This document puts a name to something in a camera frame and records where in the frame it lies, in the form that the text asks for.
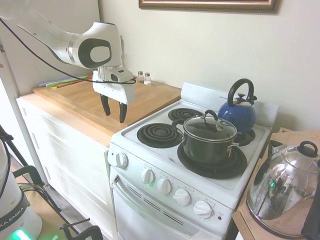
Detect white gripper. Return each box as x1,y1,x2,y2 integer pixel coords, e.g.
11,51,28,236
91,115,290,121
92,66,137,124

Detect glass pot lid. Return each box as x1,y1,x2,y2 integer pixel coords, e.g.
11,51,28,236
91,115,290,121
182,109,238,141

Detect black cooking pot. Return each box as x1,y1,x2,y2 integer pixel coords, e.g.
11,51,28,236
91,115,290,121
171,118,240,165

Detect wooden butcher block board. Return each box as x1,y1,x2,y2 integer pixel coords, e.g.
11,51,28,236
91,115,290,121
32,76,183,138

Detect medium coil burner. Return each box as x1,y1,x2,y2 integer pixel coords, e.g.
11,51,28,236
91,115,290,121
136,122,185,148

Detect white stove knob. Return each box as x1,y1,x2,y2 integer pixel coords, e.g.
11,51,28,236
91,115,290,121
115,151,129,169
193,199,214,218
140,168,156,185
156,177,173,196
172,188,192,207

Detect white kitchen cabinet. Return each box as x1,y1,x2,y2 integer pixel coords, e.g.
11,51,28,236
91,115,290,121
16,93,119,240

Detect small coil burner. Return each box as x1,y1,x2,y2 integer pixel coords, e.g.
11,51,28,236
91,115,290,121
167,107,205,123

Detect colourful cutting boards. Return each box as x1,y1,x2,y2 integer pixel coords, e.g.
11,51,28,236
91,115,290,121
39,75,89,88

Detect black tripod stand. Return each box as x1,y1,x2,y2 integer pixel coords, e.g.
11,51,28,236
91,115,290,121
0,124,30,169

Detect blue tea kettle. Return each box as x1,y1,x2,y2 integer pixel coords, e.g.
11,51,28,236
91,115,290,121
217,78,258,133

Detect large burner with black pan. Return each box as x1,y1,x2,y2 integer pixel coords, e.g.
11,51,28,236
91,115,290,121
177,144,248,180

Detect white electric stove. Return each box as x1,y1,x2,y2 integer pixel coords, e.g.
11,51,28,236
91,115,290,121
107,81,280,240

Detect burner with black drip pan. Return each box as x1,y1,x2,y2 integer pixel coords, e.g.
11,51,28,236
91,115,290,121
234,128,257,147

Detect wooden side table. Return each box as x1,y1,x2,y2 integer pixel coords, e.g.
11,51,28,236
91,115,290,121
231,127,320,240

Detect shiny silver kettle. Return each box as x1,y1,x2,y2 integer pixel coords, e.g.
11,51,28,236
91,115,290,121
245,140,320,237

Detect black object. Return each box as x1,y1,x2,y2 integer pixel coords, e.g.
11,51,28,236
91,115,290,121
300,159,320,237

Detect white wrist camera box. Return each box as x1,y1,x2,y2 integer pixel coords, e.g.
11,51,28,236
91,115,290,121
108,68,135,84

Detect green utensil with brown handle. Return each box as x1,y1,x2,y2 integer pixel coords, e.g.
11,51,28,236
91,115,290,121
49,78,94,90

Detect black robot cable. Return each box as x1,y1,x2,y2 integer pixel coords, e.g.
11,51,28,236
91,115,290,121
0,17,137,86

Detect white oven door handle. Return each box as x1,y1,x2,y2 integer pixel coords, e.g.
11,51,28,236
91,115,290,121
111,174,201,236

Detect framed wall picture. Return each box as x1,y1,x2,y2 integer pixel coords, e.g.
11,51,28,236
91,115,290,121
138,0,282,14

